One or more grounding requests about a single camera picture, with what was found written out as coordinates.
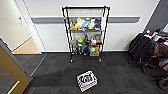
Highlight pale woven basket dark spots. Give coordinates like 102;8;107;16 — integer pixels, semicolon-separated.
76;69;99;93

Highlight green round toy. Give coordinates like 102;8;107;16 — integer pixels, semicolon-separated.
77;37;85;46

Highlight black tall pointed item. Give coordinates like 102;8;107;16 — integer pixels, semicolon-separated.
84;33;90;47

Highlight blue yellow green toy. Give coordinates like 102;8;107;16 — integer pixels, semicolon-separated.
88;46;100;54

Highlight small tan cardboard box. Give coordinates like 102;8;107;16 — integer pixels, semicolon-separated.
69;39;78;46

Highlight low cardboard box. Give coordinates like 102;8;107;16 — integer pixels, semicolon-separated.
89;50;101;58

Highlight brown cardboard box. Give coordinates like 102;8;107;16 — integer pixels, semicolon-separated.
95;34;103;44

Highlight yellow black white plush toy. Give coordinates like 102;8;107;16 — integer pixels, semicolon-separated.
89;19;97;30

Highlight brown plush toy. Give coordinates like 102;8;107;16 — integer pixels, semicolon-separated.
69;21;76;31

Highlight dark blue plush toy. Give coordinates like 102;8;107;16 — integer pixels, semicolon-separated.
94;18;102;30

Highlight black chair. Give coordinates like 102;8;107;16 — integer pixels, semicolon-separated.
128;32;161;74

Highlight white small items pile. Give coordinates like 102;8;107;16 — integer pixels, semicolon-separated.
142;29;161;38

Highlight brown bag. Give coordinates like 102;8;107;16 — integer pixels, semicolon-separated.
151;41;168;60

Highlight yellow wooden door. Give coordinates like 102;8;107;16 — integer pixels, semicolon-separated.
0;38;34;94

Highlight black wire shelf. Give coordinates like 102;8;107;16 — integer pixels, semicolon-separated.
61;5;111;64

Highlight long grey wall rail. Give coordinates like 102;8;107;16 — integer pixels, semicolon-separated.
31;15;141;24

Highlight white door frame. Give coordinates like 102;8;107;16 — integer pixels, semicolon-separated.
12;0;47;54

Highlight white light switch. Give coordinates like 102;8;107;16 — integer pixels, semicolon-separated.
18;17;23;26

